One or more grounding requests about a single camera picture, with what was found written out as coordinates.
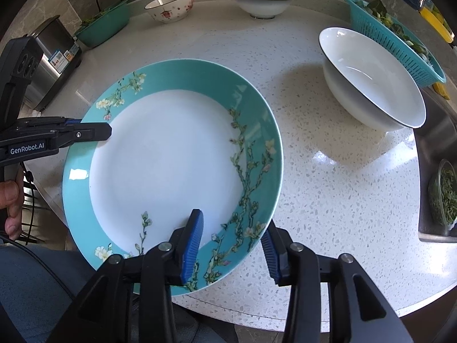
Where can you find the leafy green vegetables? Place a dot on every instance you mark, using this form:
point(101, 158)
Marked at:
point(378, 10)

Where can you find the large teal floral plate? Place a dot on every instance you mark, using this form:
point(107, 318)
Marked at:
point(160, 157)

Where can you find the teal bowl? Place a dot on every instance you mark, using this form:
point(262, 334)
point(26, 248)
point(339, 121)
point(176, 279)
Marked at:
point(107, 25)

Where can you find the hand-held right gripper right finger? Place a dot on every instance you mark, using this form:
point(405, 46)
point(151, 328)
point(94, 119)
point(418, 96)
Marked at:
point(271, 253)

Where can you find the plain white bowl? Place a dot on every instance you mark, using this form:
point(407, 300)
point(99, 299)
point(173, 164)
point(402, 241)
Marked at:
point(262, 5)

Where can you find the person's left hand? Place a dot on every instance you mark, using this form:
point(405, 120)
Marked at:
point(10, 193)

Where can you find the clear glass bowl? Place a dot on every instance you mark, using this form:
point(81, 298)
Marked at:
point(433, 200)

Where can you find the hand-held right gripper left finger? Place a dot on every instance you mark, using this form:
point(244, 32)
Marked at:
point(191, 250)

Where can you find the green and yellow vegetable strips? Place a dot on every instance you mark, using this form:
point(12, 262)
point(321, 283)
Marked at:
point(96, 17)

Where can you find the yellow sponge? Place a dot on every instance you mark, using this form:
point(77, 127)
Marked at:
point(442, 91)

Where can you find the white floral bowl dark rim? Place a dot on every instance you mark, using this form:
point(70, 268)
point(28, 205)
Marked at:
point(171, 12)

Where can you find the steel sink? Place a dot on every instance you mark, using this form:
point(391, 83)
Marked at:
point(425, 185)

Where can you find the teal plastic colander basket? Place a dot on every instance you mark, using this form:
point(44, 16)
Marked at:
point(392, 43)

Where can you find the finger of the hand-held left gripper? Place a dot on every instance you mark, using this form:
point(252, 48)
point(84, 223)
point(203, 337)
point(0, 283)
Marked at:
point(92, 131)

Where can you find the yellow detergent bottle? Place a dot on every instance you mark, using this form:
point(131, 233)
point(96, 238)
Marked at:
point(433, 21)

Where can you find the chopped green vegetables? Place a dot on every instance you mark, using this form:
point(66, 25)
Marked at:
point(446, 196)

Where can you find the stainless steel pot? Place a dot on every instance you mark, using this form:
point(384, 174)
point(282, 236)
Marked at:
point(53, 82)

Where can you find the person's blue trousers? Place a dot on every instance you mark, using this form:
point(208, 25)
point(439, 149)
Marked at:
point(35, 293)

